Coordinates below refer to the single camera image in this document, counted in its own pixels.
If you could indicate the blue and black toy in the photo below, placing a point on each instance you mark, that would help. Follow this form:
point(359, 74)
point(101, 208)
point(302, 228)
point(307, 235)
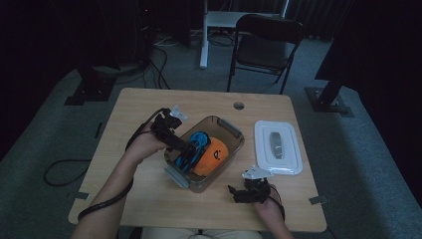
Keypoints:
point(200, 137)

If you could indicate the dark translucent storage box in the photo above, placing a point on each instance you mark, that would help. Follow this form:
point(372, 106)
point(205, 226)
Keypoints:
point(229, 132)

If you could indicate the person's left hand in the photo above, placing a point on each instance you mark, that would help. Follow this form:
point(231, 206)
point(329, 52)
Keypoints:
point(144, 146)

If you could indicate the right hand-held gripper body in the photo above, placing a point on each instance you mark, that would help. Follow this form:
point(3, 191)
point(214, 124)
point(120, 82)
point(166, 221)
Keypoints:
point(257, 191)

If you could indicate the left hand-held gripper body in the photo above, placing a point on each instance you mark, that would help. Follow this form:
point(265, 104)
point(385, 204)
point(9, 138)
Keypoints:
point(166, 127)

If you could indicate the orange plush toy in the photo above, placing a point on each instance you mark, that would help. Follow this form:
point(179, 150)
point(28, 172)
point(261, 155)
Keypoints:
point(214, 156)

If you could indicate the white container lid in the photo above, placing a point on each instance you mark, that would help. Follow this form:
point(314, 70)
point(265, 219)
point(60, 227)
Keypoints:
point(278, 147)

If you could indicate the black folding chair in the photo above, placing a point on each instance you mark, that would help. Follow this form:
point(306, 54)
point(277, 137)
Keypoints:
point(262, 49)

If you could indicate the person's right hand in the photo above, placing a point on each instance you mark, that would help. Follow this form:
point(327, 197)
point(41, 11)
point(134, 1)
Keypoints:
point(272, 212)

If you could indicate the black tape marker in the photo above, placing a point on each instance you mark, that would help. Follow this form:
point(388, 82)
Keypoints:
point(317, 200)
point(81, 195)
point(98, 130)

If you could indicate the person's beige pants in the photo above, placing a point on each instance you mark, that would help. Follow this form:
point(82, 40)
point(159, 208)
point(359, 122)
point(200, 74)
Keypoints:
point(199, 234)

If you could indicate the black metal stand base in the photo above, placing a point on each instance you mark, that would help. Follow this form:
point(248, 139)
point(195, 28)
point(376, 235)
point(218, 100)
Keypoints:
point(326, 99)
point(91, 89)

